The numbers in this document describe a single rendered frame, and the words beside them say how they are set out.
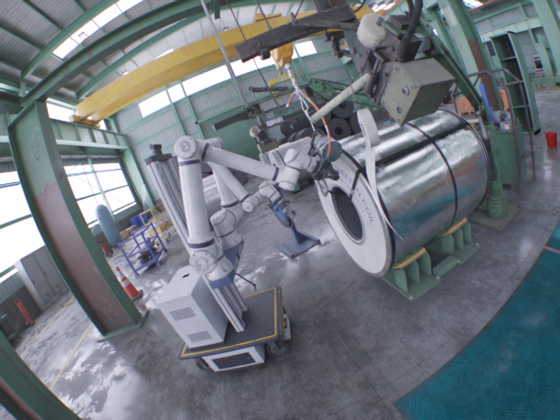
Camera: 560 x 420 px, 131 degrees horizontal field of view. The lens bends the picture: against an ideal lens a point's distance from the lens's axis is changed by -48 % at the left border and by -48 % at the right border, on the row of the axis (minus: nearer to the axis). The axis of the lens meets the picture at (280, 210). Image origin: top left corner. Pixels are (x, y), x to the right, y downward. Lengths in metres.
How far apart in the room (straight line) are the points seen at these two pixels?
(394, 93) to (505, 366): 1.62
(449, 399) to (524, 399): 0.48
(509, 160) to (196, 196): 3.57
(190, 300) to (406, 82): 1.73
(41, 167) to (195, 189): 3.28
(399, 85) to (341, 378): 1.69
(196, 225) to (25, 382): 2.09
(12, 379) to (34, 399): 0.25
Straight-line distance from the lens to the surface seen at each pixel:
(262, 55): 0.89
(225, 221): 1.94
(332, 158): 1.58
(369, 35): 0.85
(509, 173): 3.79
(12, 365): 2.54
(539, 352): 1.91
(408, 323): 2.02
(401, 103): 0.82
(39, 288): 10.78
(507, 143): 3.66
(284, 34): 0.94
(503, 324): 2.00
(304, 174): 6.91
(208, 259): 1.32
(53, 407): 2.68
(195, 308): 1.83
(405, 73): 0.78
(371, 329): 2.04
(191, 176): 1.26
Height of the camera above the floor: 1.53
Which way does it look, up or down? 15 degrees down
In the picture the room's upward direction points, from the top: 23 degrees counter-clockwise
